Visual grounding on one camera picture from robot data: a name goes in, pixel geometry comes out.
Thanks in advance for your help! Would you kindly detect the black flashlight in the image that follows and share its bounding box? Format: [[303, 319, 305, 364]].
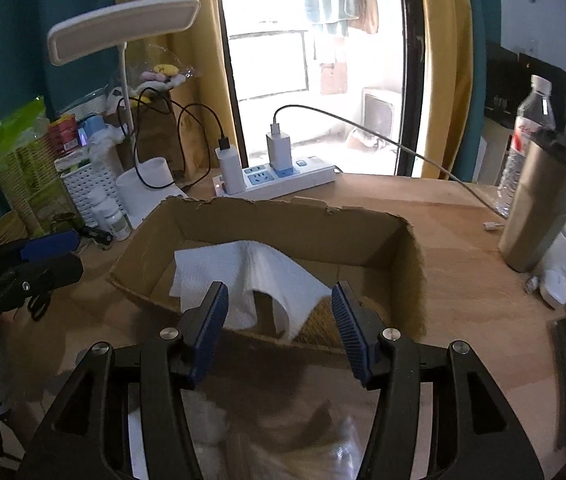
[[80, 227, 114, 251]]

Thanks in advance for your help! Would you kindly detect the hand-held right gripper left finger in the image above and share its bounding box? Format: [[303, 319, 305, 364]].
[[16, 280, 230, 480]]

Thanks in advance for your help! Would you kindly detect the crumpled white tissue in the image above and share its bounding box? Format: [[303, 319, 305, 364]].
[[90, 122, 127, 154]]

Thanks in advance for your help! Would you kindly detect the white outdoor appliance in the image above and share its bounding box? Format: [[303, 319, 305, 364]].
[[360, 87, 402, 141]]

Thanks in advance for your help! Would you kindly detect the white desk lamp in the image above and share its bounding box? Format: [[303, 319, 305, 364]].
[[47, 0, 201, 231]]

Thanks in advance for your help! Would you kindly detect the black lamp cable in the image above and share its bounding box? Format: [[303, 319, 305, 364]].
[[117, 87, 174, 192]]

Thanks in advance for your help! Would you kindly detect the black door frame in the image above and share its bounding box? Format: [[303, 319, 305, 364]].
[[397, 0, 426, 177]]

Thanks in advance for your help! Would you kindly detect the steel tumbler with black lid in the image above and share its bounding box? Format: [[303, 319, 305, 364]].
[[498, 127, 566, 273]]

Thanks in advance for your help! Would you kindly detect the green packet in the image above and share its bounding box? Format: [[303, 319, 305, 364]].
[[0, 96, 79, 238]]

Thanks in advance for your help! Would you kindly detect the white television stand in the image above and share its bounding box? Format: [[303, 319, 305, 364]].
[[478, 117, 520, 186]]

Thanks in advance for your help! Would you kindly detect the black television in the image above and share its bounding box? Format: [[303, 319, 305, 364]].
[[485, 42, 566, 131]]

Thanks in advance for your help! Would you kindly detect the red packet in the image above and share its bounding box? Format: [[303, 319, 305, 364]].
[[47, 114, 80, 158]]

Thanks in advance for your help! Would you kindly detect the clear plastic packet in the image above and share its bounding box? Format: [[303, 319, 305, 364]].
[[128, 389, 380, 480]]

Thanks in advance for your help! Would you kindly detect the clear water bottle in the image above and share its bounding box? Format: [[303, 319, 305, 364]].
[[495, 75, 557, 218]]

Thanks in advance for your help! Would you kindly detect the brown cardboard box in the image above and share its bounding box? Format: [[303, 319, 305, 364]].
[[107, 196, 428, 357]]

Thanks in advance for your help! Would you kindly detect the brown fibre pad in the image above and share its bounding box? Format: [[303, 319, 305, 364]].
[[292, 299, 346, 350]]

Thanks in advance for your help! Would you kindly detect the blue box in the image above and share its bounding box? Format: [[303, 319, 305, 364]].
[[77, 115, 106, 146]]

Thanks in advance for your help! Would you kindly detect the white plush toy with spots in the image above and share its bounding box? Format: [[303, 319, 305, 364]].
[[106, 87, 129, 113]]

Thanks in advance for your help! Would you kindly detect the white perforated basket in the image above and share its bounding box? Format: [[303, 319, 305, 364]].
[[60, 162, 124, 228]]

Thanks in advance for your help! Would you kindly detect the white charger with black plug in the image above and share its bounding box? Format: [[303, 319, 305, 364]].
[[214, 146, 245, 195]]

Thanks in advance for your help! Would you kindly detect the white pill bottle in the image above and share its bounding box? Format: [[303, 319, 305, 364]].
[[108, 210, 133, 242], [87, 189, 112, 233]]

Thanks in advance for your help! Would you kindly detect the yellow curtain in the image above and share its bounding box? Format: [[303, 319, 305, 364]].
[[415, 0, 474, 181], [113, 0, 243, 171]]

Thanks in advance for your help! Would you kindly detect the teal curtain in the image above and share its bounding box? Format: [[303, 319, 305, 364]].
[[0, 0, 129, 231], [463, 0, 502, 183]]

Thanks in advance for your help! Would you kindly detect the black charger cable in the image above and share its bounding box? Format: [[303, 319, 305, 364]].
[[177, 103, 235, 193]]

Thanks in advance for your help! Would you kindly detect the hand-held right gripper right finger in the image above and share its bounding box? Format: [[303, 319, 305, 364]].
[[330, 280, 546, 480]]

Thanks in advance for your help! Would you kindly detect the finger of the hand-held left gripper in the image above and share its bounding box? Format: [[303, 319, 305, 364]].
[[0, 252, 85, 307], [0, 230, 80, 267]]

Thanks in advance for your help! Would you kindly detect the white power strip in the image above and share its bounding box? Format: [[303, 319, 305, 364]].
[[213, 156, 338, 200]]

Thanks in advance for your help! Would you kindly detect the white paper towel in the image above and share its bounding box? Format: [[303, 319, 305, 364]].
[[169, 240, 333, 343]]

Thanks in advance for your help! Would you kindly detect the brown paper bag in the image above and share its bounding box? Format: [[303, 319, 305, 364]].
[[116, 87, 214, 181]]

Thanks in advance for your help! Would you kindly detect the white charging cable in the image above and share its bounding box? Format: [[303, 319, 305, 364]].
[[272, 105, 508, 233]]

